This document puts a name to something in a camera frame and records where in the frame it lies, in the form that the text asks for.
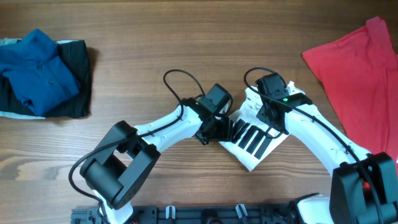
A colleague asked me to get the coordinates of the black folded garment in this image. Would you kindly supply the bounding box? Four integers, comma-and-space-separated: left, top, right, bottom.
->
1, 40, 92, 119

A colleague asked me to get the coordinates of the blue folded shirt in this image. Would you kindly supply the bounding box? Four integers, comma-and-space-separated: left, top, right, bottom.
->
0, 29, 81, 117

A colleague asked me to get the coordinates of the white t-shirt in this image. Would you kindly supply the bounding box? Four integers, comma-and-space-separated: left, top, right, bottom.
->
220, 88, 288, 171

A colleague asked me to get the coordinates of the black cable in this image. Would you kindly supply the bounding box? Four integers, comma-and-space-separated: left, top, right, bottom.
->
68, 68, 234, 224
243, 67, 386, 224

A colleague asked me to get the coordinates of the red t-shirt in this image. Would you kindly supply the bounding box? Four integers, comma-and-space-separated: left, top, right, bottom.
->
302, 17, 397, 161

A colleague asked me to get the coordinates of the left black cable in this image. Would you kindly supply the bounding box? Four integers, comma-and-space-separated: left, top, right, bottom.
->
68, 68, 234, 224

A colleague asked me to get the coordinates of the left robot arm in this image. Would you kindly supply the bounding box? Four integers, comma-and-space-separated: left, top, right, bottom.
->
80, 84, 233, 223

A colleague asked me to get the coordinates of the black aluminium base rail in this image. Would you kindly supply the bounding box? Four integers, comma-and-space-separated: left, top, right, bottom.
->
70, 203, 312, 224

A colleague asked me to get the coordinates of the right black cable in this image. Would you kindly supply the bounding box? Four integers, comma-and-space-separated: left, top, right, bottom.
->
243, 67, 386, 224

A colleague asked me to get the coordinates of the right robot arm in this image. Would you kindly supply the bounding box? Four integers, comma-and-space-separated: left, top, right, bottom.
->
256, 73, 397, 223

